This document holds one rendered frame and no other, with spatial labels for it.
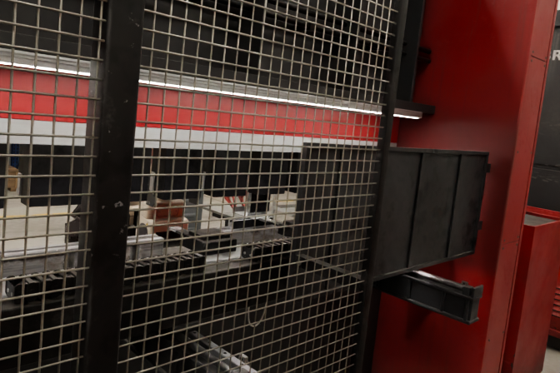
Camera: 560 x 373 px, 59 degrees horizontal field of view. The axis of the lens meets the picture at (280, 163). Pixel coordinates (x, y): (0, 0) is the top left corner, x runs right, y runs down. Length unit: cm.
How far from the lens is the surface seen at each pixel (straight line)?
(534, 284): 286
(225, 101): 171
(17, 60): 119
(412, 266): 186
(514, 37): 234
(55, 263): 153
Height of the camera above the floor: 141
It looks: 6 degrees down
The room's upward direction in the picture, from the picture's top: 6 degrees clockwise
